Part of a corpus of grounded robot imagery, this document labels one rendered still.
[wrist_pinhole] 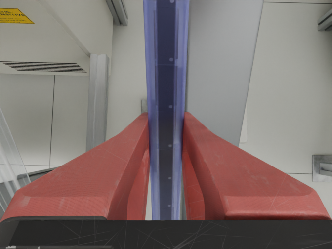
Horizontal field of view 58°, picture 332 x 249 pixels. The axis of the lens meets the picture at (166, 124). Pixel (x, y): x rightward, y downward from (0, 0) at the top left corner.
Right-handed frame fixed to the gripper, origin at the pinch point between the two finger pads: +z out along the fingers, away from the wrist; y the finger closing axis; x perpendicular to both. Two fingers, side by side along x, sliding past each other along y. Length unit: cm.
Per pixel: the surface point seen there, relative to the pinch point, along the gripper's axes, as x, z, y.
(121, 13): 19, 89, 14
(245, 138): 6.6, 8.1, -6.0
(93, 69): 24, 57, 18
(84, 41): 17, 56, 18
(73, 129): 55, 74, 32
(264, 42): 31, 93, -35
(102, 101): 30, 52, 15
